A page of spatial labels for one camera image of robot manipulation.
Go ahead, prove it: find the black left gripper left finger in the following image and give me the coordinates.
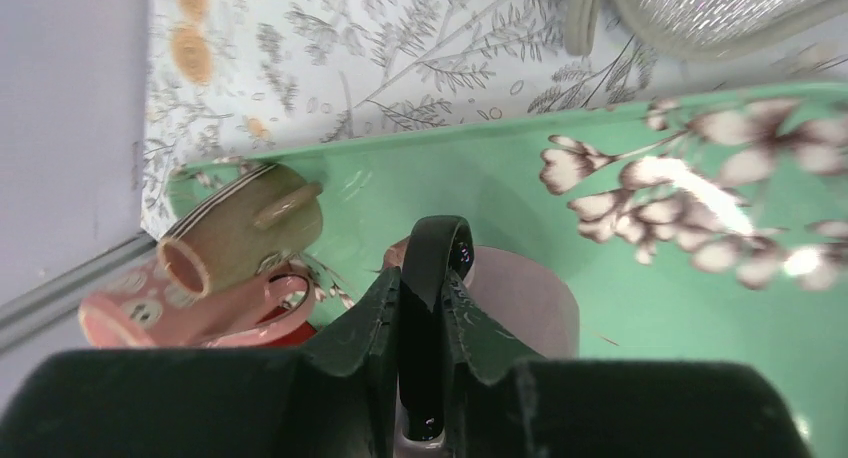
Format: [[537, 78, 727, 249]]
[[1, 268, 400, 457]]

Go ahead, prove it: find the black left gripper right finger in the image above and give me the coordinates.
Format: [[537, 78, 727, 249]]
[[441, 274, 810, 457]]

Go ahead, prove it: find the purple mug black handle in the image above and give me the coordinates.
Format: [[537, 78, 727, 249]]
[[383, 215, 579, 457]]

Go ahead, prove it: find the red mug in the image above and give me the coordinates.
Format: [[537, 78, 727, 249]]
[[254, 307, 317, 347]]

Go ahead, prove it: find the brown small cup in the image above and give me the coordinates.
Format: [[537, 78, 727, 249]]
[[157, 163, 323, 298]]

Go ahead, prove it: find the pink tall cup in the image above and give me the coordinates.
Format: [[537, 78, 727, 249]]
[[78, 259, 317, 348]]

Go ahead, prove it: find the green floral tray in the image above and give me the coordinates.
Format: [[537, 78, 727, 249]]
[[165, 81, 848, 458]]

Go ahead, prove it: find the grey sponge pad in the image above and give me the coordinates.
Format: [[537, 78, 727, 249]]
[[562, 0, 847, 61]]

